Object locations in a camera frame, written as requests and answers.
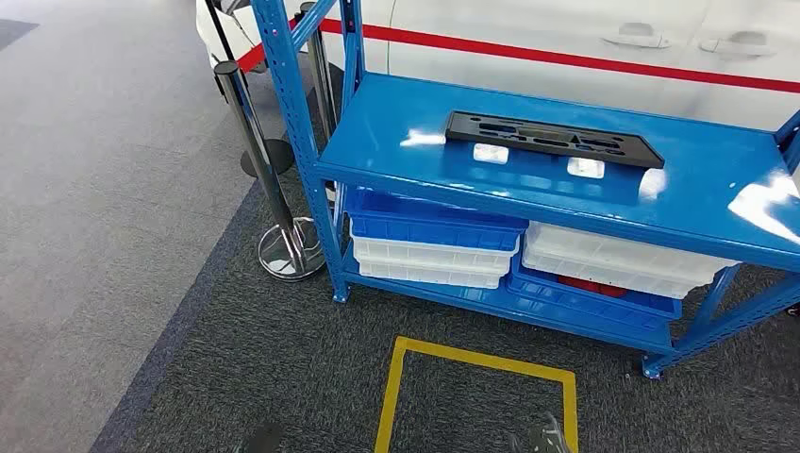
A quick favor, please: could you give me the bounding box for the blue metal shelf rack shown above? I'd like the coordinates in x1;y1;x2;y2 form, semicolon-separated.
249;0;800;380

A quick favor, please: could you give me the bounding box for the blue plastic bin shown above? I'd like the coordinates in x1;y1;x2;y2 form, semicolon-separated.
345;187;529;253
506;253;684;332

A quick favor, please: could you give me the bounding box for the red item in bin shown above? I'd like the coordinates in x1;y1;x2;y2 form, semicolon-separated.
556;275;629;299

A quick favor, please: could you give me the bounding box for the black plastic frame part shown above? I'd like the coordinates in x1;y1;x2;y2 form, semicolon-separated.
444;110;666;170

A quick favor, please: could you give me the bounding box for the white car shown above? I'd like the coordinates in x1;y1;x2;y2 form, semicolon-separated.
195;0;800;132

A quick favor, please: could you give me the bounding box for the white plastic bin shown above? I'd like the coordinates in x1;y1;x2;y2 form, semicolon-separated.
522;220;742;300
349;234;520;277
357;259;505;291

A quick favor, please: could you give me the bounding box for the red barrier belt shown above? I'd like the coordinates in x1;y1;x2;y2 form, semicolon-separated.
236;18;298;73
318;17;800;95

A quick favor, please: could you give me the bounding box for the black pole stand disc base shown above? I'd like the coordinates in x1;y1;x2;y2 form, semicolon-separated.
204;0;295;178

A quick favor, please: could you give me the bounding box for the chrome stanchion post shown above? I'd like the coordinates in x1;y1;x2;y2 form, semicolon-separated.
213;59;326;281
298;1;342;142

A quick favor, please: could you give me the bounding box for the yellow floor tape square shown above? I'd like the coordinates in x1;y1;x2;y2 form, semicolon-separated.
374;335;579;453

